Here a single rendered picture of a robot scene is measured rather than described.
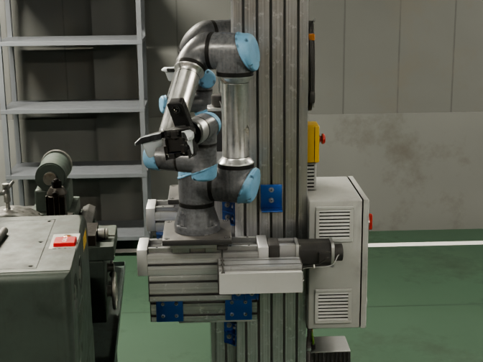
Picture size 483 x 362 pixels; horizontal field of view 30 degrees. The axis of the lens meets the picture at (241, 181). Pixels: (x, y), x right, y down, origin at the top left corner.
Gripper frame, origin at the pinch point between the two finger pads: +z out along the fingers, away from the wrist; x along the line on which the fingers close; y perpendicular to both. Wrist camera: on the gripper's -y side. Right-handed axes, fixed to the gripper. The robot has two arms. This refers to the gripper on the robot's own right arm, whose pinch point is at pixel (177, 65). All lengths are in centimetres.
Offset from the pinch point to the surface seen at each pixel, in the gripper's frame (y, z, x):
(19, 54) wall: 18, 285, -21
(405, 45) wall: 51, 185, 235
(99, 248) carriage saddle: 59, -35, -56
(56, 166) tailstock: 38, 24, -56
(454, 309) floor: 181, 36, 158
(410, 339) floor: 175, 12, 111
